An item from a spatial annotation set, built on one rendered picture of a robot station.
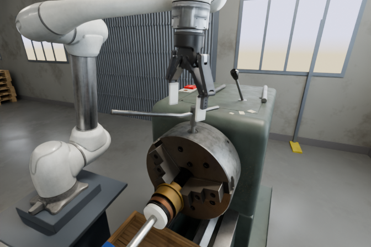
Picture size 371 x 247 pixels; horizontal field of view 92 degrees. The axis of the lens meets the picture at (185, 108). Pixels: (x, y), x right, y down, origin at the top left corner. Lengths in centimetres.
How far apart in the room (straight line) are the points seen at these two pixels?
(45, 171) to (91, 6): 68
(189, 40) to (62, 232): 93
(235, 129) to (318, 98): 261
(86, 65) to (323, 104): 301
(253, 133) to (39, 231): 97
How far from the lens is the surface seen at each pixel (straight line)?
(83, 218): 106
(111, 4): 63
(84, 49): 88
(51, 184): 102
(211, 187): 55
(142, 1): 64
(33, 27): 78
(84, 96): 96
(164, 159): 57
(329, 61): 310
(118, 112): 43
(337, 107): 330
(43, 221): 107
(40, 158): 98
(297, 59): 301
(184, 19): 44
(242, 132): 64
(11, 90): 671
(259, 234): 123
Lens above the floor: 150
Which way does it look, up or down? 20 degrees down
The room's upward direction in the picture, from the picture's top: straight up
